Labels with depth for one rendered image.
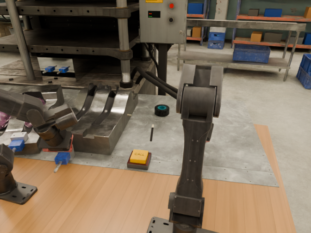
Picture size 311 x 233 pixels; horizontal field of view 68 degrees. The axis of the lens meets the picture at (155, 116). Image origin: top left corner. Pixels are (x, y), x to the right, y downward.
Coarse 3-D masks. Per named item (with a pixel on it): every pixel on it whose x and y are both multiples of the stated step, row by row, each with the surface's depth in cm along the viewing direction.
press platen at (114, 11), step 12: (24, 0) 210; (0, 12) 154; (24, 12) 152; (36, 12) 151; (48, 12) 149; (60, 12) 148; (72, 12) 147; (84, 12) 146; (96, 12) 145; (108, 12) 140; (120, 12) 134
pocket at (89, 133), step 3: (87, 129) 94; (90, 129) 94; (93, 129) 93; (96, 129) 93; (84, 132) 92; (87, 132) 95; (90, 132) 94; (93, 132) 94; (96, 132) 94; (84, 135) 92; (87, 135) 94; (90, 135) 94; (93, 135) 94; (90, 138) 90; (93, 138) 90
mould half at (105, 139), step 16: (80, 96) 114; (96, 96) 114; (128, 96) 113; (96, 112) 107; (112, 112) 107; (128, 112) 115; (80, 128) 94; (96, 128) 94; (112, 128) 94; (80, 144) 92; (96, 144) 91; (112, 144) 94
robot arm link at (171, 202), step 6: (174, 192) 59; (204, 198) 57; (168, 204) 57; (204, 204) 56; (174, 216) 58; (180, 216) 58; (186, 216) 58; (192, 216) 58; (174, 222) 57; (180, 222) 57; (186, 222) 56; (192, 222) 56; (198, 222) 56
